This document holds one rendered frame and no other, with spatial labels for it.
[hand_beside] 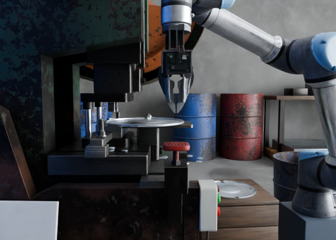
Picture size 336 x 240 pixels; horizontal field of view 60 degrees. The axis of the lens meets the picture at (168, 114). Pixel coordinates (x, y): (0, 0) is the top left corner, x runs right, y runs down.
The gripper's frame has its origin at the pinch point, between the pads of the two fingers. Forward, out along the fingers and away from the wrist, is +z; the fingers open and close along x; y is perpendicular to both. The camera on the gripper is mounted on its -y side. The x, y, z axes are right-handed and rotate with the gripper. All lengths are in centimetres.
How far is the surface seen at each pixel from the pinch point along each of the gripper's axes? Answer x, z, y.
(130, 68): -15.2, -12.3, -25.4
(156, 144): -6.7, 14.5, -27.8
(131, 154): -13.3, 14.7, -11.1
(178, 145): 0.5, 9.3, 2.8
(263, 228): 45, 64, -67
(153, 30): -10, -34, -69
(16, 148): -45.9, 12.2, -7.5
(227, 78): 82, -25, -365
